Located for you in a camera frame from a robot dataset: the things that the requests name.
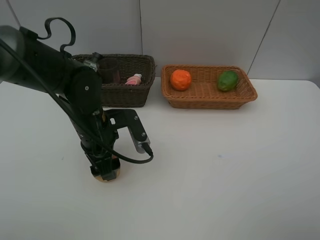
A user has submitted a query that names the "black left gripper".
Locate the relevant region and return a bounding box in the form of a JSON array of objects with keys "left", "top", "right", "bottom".
[{"left": 70, "top": 109, "right": 118, "bottom": 181}]

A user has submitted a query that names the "round orange bread bun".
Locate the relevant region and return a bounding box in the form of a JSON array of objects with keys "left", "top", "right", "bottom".
[{"left": 93, "top": 155, "right": 121, "bottom": 183}]

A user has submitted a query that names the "pink lotion bottle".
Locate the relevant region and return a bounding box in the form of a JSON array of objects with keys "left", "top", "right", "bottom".
[{"left": 125, "top": 73, "right": 142, "bottom": 86}]

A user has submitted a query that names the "translucent purple plastic cup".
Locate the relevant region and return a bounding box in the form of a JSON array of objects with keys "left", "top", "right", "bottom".
[{"left": 97, "top": 57, "right": 121, "bottom": 85}]

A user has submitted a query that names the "dark green Mentholatum bottle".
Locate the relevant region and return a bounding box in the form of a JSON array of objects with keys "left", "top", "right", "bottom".
[{"left": 83, "top": 52, "right": 103, "bottom": 72}]

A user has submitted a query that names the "orange tangerine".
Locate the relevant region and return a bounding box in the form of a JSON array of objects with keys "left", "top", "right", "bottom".
[{"left": 170, "top": 69, "right": 192, "bottom": 91}]

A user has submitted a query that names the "green lime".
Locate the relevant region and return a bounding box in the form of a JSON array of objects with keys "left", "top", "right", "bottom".
[{"left": 217, "top": 70, "right": 239, "bottom": 92}]

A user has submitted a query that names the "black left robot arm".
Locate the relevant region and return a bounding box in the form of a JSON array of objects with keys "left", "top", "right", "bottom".
[{"left": 0, "top": 25, "right": 121, "bottom": 182}]

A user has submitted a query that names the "dark brown wicker basket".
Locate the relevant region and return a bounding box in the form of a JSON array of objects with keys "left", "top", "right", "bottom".
[{"left": 71, "top": 53, "right": 159, "bottom": 109}]

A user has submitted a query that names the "light orange wicker basket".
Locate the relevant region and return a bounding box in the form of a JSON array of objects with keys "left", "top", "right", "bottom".
[{"left": 161, "top": 64, "right": 258, "bottom": 110}]

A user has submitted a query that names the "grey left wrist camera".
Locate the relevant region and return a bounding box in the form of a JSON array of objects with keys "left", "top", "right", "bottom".
[{"left": 104, "top": 109, "right": 153, "bottom": 155}]

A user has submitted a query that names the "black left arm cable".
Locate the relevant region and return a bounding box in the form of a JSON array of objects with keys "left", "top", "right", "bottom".
[{"left": 0, "top": 16, "right": 155, "bottom": 165}]

